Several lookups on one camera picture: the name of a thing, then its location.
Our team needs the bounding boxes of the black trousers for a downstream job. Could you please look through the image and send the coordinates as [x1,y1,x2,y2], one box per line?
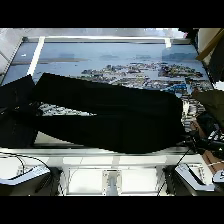
[31,72,186,155]

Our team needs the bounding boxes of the black cable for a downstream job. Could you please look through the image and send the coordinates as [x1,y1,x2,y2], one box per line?
[156,149,192,196]
[0,152,27,176]

